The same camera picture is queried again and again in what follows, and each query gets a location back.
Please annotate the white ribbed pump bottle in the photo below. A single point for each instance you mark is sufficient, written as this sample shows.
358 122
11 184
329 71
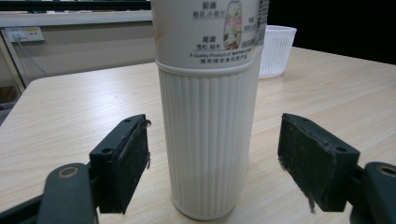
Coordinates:
208 124

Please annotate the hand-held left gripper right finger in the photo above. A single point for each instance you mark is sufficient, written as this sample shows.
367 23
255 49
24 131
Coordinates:
314 161

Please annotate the clear plastic cup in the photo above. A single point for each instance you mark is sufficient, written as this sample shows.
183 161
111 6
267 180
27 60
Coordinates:
277 53

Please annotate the wall power socket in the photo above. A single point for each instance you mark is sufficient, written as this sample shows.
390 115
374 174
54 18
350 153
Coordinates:
25 34

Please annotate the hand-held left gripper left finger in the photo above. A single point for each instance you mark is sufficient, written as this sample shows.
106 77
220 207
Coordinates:
124 161

